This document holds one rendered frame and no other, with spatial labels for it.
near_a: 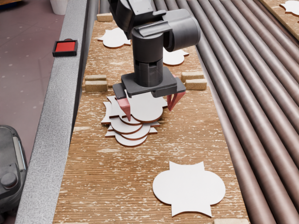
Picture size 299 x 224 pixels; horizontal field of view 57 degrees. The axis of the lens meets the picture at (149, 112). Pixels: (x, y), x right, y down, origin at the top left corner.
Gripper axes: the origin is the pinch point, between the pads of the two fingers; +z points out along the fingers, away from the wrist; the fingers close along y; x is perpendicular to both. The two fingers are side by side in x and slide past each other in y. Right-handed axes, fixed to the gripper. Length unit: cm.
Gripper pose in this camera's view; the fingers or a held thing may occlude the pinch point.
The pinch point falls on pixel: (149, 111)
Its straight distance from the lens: 62.4
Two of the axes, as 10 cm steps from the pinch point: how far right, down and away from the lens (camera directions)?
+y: -9.5, 2.3, -2.3
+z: 0.2, 7.4, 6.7
